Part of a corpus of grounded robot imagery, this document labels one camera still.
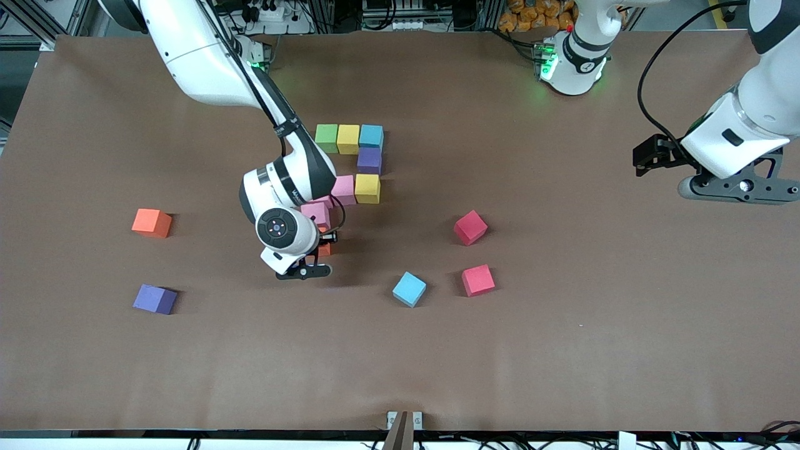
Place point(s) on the green foam cube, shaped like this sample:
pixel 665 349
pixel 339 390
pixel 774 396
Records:
pixel 326 139

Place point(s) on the red foam cube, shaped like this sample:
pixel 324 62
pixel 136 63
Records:
pixel 478 280
pixel 470 227

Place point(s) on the purple foam cube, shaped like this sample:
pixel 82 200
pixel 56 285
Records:
pixel 369 160
pixel 153 299

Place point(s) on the bag of orange items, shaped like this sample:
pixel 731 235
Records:
pixel 531 15

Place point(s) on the light blue foam cube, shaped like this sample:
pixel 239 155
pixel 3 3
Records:
pixel 371 136
pixel 409 289

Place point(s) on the orange foam cube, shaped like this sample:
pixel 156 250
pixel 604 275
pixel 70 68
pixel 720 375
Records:
pixel 150 222
pixel 325 250

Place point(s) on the aluminium frame profile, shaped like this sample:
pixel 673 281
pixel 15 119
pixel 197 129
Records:
pixel 765 25
pixel 37 22

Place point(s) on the brown paper table cover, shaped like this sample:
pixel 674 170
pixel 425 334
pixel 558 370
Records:
pixel 562 350

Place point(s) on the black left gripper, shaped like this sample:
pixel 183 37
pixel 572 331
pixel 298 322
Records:
pixel 669 154

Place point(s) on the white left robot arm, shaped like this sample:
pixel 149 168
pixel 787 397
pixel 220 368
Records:
pixel 769 100

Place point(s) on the yellow foam cube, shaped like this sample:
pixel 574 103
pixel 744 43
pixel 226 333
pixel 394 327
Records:
pixel 367 189
pixel 348 139

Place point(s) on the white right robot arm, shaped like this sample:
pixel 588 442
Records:
pixel 287 187

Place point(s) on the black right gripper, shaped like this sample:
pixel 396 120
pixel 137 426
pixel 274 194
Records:
pixel 327 238

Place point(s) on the grey control box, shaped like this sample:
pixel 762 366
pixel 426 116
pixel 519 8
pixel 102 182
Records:
pixel 400 12

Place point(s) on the small white box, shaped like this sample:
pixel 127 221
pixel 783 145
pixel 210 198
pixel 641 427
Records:
pixel 627 440

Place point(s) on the white power strip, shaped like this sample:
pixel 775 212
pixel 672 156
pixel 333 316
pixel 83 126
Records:
pixel 272 12

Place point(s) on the grey metal camera bracket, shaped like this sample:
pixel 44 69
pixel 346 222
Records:
pixel 400 434

